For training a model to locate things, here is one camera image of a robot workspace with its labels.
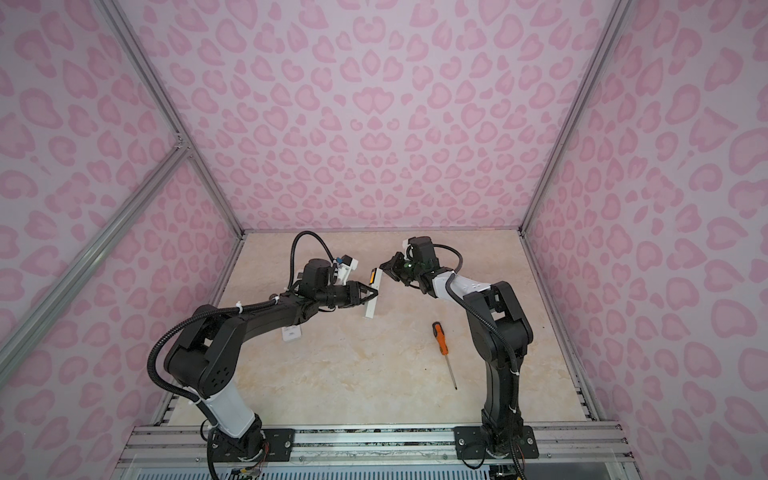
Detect orange handled screwdriver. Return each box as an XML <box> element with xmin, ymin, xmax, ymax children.
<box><xmin>432</xmin><ymin>322</ymin><xmax>458</xmax><ymax>390</ymax></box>

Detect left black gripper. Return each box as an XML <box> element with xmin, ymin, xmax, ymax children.
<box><xmin>317</xmin><ymin>281</ymin><xmax>379</xmax><ymax>308</ymax></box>

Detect long slim white remote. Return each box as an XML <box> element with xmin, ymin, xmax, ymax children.
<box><xmin>365</xmin><ymin>268</ymin><xmax>383</xmax><ymax>319</ymax></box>

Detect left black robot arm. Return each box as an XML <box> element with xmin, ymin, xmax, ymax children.
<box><xmin>146</xmin><ymin>252</ymin><xmax>378</xmax><ymax>466</ymax></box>

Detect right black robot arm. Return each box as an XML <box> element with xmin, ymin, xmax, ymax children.
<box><xmin>380</xmin><ymin>236</ymin><xmax>539</xmax><ymax>466</ymax></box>

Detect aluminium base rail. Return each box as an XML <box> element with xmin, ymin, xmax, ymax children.
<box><xmin>113</xmin><ymin>421</ymin><xmax>640</xmax><ymax>479</ymax></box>

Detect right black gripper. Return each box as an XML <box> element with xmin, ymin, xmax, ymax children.
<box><xmin>379</xmin><ymin>252</ymin><xmax>426</xmax><ymax>287</ymax></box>

